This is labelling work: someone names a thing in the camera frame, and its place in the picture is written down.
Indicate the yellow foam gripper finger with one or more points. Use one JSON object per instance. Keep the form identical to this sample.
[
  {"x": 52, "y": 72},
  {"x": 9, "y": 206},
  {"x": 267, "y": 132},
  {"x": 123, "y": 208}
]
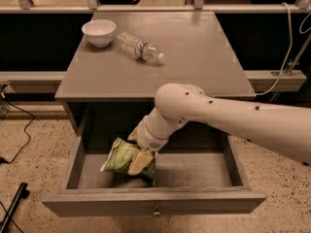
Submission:
[
  {"x": 140, "y": 160},
  {"x": 132, "y": 136}
]

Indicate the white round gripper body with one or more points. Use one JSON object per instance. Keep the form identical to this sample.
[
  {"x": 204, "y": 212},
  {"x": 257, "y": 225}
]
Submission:
[{"x": 148, "y": 140}]

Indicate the green jalapeno chip bag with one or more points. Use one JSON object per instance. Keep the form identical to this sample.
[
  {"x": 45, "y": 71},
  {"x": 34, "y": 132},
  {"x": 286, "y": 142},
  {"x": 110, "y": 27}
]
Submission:
[{"x": 120, "y": 157}]

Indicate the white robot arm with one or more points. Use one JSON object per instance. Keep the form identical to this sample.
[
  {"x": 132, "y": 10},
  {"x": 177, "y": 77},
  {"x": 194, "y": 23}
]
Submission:
[{"x": 282, "y": 129}]

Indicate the open grey top drawer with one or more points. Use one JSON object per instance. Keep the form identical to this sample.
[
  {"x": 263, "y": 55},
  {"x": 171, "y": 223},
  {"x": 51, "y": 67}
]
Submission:
[{"x": 198, "y": 173}]

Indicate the grey wooden cabinet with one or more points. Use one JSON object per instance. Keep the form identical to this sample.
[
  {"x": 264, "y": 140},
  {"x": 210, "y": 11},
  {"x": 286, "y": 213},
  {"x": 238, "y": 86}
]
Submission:
[{"x": 196, "y": 52}]

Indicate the clear plastic water bottle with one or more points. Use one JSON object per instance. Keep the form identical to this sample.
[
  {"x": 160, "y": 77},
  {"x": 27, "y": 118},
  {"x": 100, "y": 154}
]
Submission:
[{"x": 139, "y": 48}]

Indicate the white ceramic bowl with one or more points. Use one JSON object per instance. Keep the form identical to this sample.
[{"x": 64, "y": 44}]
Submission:
[{"x": 99, "y": 32}]

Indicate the black bar on floor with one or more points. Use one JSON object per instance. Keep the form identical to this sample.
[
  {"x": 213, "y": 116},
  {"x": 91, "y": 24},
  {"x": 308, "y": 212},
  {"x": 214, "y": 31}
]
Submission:
[{"x": 22, "y": 193}]

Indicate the metal railing frame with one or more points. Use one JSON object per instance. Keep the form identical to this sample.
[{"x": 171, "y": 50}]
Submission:
[{"x": 155, "y": 7}]

